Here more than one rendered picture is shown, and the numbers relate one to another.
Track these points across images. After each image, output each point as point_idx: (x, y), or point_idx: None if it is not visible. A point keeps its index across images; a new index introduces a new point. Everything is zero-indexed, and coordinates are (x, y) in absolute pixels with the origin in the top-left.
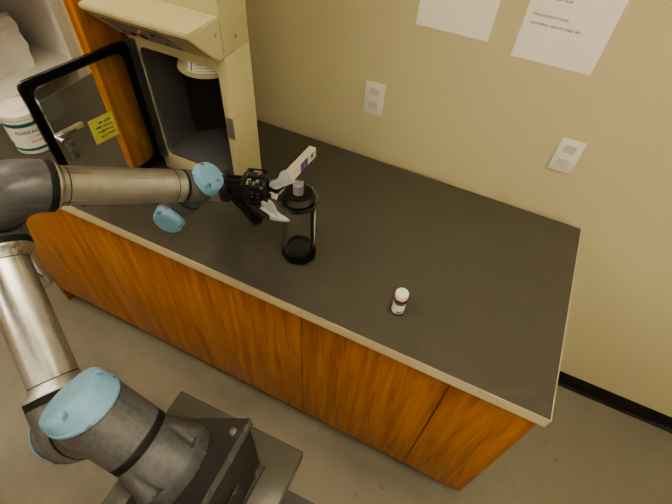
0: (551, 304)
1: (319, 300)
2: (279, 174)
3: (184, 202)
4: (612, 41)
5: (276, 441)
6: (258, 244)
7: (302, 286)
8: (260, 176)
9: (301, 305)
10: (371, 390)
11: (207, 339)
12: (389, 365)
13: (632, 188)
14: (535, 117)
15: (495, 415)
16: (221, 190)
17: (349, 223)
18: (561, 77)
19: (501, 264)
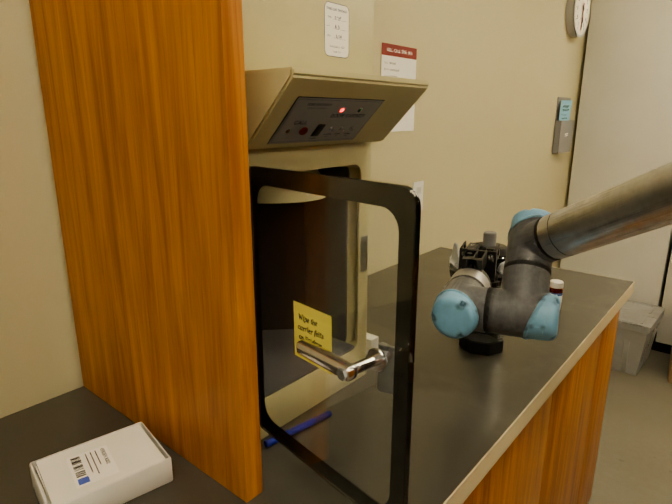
0: None
1: (555, 342)
2: (458, 248)
3: (551, 267)
4: (415, 104)
5: None
6: (469, 369)
7: (537, 349)
8: (476, 244)
9: (567, 352)
10: (572, 433)
11: None
12: (585, 362)
13: (443, 200)
14: (399, 175)
15: (611, 330)
16: (487, 277)
17: (430, 316)
18: (403, 138)
19: None
